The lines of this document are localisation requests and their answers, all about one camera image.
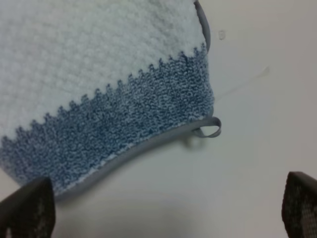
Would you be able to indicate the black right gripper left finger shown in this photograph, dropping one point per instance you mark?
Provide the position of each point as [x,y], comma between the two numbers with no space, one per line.
[29,212]

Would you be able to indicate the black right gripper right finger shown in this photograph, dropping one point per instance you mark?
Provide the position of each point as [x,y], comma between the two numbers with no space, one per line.
[299,206]

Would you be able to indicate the blue white striped towel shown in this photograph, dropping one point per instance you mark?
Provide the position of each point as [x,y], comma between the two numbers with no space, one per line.
[85,85]

